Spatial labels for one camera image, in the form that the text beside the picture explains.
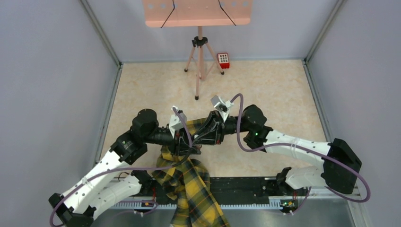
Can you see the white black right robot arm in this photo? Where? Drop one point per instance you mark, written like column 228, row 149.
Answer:
column 333, row 165

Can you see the yellow plaid shirt sleeve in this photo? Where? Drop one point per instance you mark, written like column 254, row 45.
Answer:
column 189, row 185

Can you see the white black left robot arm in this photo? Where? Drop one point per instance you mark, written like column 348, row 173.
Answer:
column 113, row 179

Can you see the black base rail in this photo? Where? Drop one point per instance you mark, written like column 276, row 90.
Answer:
column 232, row 193

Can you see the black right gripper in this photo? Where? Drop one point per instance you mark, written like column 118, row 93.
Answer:
column 214, row 137

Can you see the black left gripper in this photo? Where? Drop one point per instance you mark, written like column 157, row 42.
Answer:
column 183, row 146

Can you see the red keypad box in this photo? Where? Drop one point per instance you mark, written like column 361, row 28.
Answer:
column 223, row 60

